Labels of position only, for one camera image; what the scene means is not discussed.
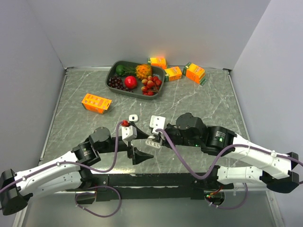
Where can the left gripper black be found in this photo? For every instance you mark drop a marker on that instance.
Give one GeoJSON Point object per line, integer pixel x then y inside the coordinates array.
{"type": "Point", "coordinates": [138, 156]}

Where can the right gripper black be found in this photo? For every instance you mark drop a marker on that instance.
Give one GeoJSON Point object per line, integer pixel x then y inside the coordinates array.
{"type": "Point", "coordinates": [165, 142]}

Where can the white gold-rimmed charging case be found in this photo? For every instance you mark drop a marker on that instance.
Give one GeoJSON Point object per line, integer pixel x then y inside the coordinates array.
{"type": "Point", "coordinates": [133, 118]}

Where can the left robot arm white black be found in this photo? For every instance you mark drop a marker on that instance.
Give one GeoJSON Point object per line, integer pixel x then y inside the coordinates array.
{"type": "Point", "coordinates": [71, 170]}

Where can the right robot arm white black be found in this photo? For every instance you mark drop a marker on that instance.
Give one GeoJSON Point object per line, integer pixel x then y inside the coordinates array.
{"type": "Point", "coordinates": [237, 160]}

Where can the red lychee bunch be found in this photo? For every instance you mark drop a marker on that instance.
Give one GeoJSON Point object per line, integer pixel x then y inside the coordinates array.
{"type": "Point", "coordinates": [151, 85]}

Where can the orange box middle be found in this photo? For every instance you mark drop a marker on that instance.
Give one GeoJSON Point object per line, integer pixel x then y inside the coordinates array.
{"type": "Point", "coordinates": [173, 73]}

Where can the orange box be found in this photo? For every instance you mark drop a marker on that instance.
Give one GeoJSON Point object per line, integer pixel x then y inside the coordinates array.
{"type": "Point", "coordinates": [158, 62]}
{"type": "Point", "coordinates": [173, 73]}
{"type": "Point", "coordinates": [95, 103]}
{"type": "Point", "coordinates": [194, 73]}

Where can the orange box front left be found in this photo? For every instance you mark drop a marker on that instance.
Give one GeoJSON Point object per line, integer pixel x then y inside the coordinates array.
{"type": "Point", "coordinates": [95, 103]}

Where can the red pomegranate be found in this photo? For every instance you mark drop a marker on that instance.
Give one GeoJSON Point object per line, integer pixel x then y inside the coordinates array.
{"type": "Point", "coordinates": [130, 82]}

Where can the orange box right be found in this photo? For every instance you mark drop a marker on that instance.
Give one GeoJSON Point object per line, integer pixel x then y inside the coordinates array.
{"type": "Point", "coordinates": [194, 73]}

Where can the dark grape bunch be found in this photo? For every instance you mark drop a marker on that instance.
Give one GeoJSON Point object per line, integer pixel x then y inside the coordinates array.
{"type": "Point", "coordinates": [117, 83]}

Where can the orange spiky fruit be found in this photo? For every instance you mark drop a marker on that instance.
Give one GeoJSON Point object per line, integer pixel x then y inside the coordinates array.
{"type": "Point", "coordinates": [143, 71]}

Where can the green herb sprig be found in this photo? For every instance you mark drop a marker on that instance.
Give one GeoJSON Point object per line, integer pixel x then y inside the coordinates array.
{"type": "Point", "coordinates": [127, 71]}

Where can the green fruit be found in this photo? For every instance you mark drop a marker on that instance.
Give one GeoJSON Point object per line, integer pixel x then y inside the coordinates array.
{"type": "Point", "coordinates": [120, 70]}

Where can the orange box back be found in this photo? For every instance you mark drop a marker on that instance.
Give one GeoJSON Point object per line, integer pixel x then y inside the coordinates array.
{"type": "Point", "coordinates": [158, 62]}

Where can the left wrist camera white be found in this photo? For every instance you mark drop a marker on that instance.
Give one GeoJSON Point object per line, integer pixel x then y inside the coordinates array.
{"type": "Point", "coordinates": [128, 131]}

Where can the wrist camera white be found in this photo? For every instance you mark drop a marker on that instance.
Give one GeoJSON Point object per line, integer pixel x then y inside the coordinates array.
{"type": "Point", "coordinates": [157, 122]}
{"type": "Point", "coordinates": [128, 131]}

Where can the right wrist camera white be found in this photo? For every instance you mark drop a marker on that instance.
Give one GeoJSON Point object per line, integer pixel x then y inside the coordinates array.
{"type": "Point", "coordinates": [157, 122]}

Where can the aluminium frame left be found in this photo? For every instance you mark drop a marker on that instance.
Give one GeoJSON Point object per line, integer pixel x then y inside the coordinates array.
{"type": "Point", "coordinates": [20, 216]}

